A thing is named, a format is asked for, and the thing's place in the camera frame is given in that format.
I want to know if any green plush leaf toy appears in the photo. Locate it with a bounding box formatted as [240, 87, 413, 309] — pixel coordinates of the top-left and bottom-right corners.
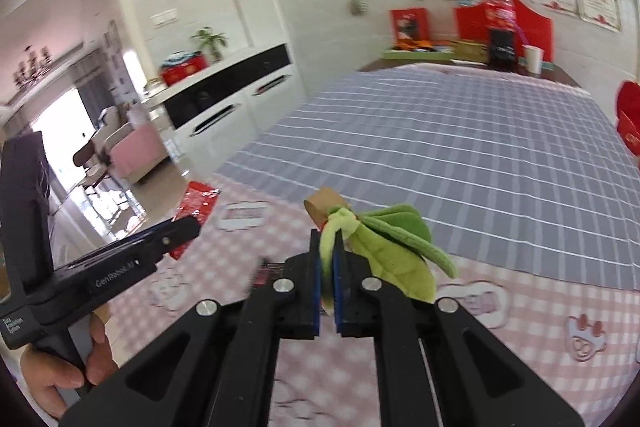
[304, 186, 459, 313]

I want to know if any small red snack packet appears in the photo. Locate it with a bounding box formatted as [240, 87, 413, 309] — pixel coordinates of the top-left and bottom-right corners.
[168, 181, 220, 260]

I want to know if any black red snack wrapper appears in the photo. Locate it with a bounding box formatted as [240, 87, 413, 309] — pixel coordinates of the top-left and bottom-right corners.
[250, 258, 284, 291]

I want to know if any person's left hand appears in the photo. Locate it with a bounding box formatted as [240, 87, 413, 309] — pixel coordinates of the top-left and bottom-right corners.
[21, 313, 118, 419]

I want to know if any dark wooden chair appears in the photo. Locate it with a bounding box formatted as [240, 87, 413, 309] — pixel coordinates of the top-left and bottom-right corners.
[72, 139, 130, 220]

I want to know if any beige sofa pink blanket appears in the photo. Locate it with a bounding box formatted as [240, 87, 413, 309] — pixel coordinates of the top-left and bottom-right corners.
[91, 104, 169, 184]

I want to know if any grey grid tablecloth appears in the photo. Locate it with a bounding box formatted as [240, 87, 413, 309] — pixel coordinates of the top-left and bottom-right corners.
[220, 66, 639, 291]

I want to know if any chandelier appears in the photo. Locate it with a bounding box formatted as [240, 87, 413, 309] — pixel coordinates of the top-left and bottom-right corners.
[13, 46, 52, 92]

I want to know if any white black sideboard cabinet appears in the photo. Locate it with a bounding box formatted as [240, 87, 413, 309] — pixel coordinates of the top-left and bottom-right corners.
[146, 42, 306, 176]

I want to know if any red round tin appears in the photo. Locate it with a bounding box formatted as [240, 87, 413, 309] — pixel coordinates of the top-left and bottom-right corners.
[160, 51, 207, 87]

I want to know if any potted green plant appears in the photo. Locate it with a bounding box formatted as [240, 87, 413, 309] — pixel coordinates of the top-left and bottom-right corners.
[191, 26, 228, 62]

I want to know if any white paper cup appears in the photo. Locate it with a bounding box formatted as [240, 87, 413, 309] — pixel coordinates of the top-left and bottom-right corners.
[523, 44, 544, 76]

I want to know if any red chair cover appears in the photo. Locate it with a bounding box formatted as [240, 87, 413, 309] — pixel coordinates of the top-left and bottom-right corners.
[615, 80, 640, 156]

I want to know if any red gift box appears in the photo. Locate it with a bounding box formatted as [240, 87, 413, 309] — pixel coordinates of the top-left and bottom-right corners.
[453, 0, 556, 63]

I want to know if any cola bottle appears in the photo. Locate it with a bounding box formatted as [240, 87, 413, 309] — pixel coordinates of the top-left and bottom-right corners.
[485, 0, 516, 72]

